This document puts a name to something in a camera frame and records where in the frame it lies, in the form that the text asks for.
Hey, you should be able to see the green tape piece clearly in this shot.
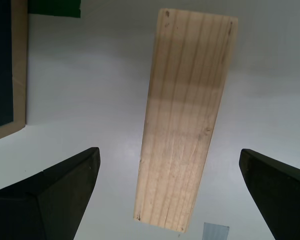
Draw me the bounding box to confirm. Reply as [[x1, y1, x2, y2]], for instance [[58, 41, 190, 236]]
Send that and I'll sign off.
[[27, 0, 81, 18]]

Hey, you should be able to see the grey tape square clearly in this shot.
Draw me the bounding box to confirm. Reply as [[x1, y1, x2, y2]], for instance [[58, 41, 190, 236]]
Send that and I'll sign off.
[[203, 221, 230, 240]]

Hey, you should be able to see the brown cardboard box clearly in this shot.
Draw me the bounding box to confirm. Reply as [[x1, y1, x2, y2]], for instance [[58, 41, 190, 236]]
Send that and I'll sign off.
[[0, 0, 28, 144]]

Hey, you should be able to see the light wooden block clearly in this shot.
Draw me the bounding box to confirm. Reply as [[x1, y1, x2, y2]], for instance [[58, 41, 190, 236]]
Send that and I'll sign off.
[[132, 7, 239, 233]]

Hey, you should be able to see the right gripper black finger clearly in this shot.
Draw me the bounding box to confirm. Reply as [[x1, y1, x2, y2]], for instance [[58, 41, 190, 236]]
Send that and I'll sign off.
[[238, 148, 300, 240], [0, 146, 101, 240]]

